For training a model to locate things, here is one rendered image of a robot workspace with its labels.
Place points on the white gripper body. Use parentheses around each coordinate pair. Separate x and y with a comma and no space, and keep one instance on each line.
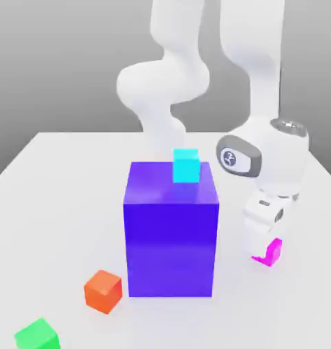
(257,241)

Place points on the small magenta cube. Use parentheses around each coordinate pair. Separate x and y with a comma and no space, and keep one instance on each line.
(274,252)

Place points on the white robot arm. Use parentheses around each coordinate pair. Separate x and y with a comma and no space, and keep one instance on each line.
(165,81)

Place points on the small cyan cube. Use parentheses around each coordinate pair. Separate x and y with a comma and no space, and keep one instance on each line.
(186,169)

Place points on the small orange cube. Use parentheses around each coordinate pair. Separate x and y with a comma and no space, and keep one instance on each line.
(102,293)

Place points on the small green cube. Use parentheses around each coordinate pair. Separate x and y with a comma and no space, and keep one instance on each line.
(36,336)

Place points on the large purple box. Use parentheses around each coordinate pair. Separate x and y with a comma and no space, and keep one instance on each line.
(170,245)

